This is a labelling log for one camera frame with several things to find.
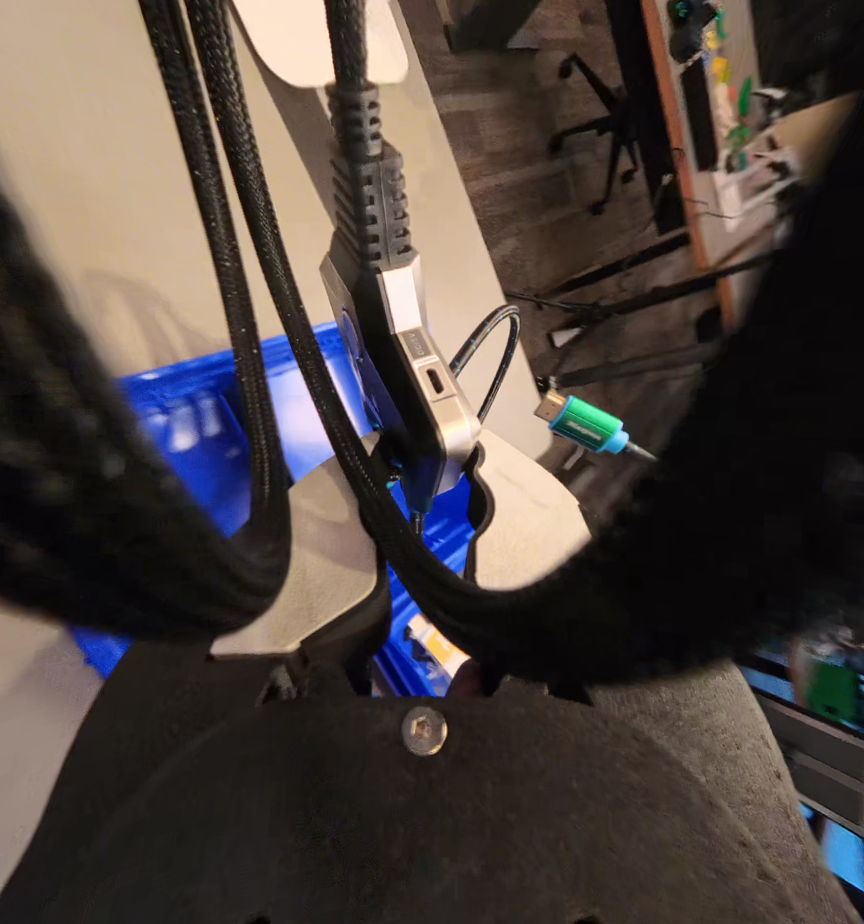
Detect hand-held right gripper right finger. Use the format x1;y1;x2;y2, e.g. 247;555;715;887
463;427;593;594

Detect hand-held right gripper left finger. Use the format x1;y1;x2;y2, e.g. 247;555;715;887
210;432;393;661

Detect black braided cable green plugs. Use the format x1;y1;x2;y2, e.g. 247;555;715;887
448;303;658;464
385;462;436;539

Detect silver black port switch box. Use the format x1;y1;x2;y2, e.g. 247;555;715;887
318;249;485;499

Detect large blue plastic bin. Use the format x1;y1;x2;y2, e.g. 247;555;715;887
71;321;476;700

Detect plain black braided cable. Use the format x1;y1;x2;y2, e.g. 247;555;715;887
0;0;864;697

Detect white desk lamp stand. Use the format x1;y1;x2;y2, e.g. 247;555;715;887
231;0;411;89

